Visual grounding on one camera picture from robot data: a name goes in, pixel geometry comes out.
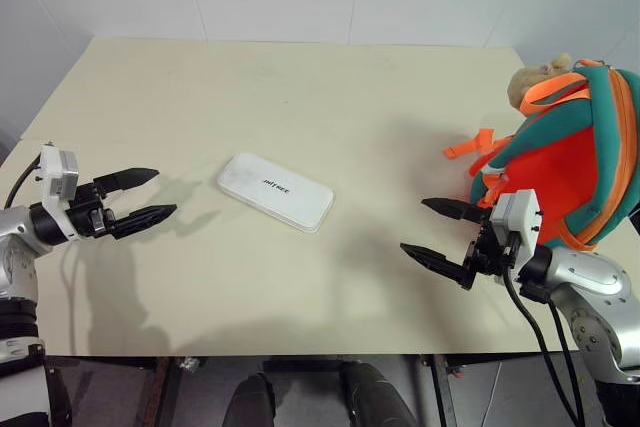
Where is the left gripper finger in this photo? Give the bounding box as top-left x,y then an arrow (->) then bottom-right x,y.
93,166 -> 161,197
109,203 -> 179,242

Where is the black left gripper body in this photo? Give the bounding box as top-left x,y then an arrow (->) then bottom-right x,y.
66,179 -> 120,242

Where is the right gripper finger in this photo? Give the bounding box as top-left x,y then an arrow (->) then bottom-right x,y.
420,197 -> 486,224
399,240 -> 480,292

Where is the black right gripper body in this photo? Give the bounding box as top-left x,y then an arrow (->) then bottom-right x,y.
469,206 -> 522,278

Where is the green and orange backpack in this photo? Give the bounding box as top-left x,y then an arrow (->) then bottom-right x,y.
443,59 -> 640,252

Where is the white rectangular case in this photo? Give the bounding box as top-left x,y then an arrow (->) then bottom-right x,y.
216,151 -> 335,235

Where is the beige plush toy pendant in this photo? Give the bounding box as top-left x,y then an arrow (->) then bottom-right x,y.
507,52 -> 584,111

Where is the rusty metal table leg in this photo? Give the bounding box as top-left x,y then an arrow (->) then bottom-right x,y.
132,355 -> 176,427
430,354 -> 459,427

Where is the dark rounded shape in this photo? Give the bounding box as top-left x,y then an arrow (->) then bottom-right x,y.
338,360 -> 420,427
221,372 -> 287,427

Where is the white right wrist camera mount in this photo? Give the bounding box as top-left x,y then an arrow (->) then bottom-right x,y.
488,189 -> 544,268

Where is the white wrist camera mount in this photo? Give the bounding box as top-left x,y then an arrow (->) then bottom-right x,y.
488,189 -> 544,268
38,145 -> 81,241

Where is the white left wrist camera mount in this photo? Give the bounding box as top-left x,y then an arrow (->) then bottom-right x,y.
38,145 -> 81,241

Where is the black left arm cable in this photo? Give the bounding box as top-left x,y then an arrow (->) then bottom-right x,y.
2,154 -> 44,211

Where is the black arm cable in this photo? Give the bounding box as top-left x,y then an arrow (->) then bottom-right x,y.
544,294 -> 587,427
2,154 -> 44,211
502,246 -> 576,427

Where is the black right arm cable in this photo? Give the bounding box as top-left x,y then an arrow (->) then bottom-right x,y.
544,294 -> 587,427
502,246 -> 576,427

